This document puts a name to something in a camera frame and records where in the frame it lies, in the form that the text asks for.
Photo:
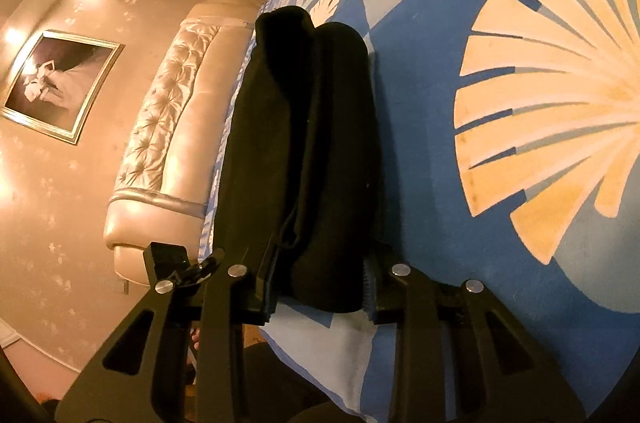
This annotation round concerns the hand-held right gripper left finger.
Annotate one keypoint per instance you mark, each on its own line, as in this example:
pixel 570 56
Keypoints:
pixel 265 295

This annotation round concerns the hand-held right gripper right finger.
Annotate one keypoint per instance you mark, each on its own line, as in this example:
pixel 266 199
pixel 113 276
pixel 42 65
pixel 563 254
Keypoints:
pixel 371 295

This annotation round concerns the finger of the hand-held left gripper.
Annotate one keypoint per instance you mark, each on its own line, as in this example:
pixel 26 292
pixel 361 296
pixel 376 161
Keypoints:
pixel 167 260

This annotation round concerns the black pants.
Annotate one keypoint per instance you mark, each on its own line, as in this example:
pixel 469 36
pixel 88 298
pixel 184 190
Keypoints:
pixel 310 128

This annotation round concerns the person's dark-clothed legs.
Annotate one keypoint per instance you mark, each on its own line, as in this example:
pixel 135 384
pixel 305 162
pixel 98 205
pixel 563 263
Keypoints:
pixel 280 383

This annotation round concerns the cream tufted headboard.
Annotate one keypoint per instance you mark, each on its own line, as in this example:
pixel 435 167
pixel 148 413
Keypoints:
pixel 165 128

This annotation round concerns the blue patterned bed sheet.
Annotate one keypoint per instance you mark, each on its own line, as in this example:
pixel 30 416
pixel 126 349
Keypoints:
pixel 425 53

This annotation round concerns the framed wall picture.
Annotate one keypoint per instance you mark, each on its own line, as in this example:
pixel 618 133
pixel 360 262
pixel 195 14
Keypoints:
pixel 55 83

